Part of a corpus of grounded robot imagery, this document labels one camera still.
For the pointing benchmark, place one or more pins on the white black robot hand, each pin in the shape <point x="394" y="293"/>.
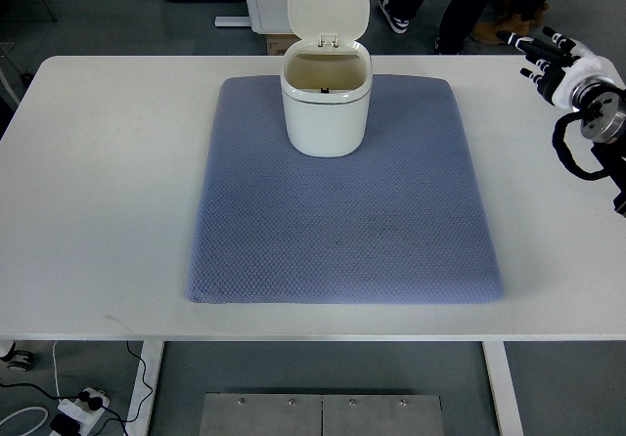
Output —
<point x="566" y="73"/>

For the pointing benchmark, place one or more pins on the white trash bin open lid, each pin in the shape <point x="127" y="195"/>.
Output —
<point x="327" y="76"/>

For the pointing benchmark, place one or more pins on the tan boot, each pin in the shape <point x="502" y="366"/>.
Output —
<point x="487" y="32"/>

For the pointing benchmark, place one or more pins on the blue quilted mat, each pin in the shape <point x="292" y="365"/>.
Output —
<point x="398" y="221"/>

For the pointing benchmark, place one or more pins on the cardboard box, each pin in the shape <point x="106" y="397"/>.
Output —
<point x="277" y="44"/>

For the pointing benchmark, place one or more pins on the right white table leg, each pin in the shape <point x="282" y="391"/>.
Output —
<point x="502" y="388"/>

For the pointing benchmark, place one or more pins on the white table leg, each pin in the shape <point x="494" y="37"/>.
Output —
<point x="143" y="398"/>
<point x="502" y="388"/>

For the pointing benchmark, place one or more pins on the left white table leg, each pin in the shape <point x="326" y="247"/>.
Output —
<point x="143" y="398"/>

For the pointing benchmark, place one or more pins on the white power strip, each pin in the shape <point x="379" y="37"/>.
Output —
<point x="87" y="408"/>

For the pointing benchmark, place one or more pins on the caster wheel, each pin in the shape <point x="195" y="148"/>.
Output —
<point x="14" y="358"/>

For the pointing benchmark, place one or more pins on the grey metal base plate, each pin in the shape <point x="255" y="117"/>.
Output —
<point x="319" y="414"/>

